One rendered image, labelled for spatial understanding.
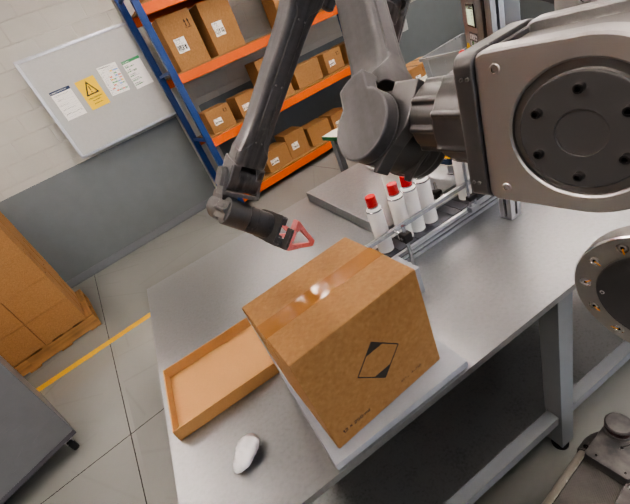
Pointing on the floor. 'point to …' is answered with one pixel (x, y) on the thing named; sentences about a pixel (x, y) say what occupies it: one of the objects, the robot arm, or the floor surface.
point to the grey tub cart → (13, 428)
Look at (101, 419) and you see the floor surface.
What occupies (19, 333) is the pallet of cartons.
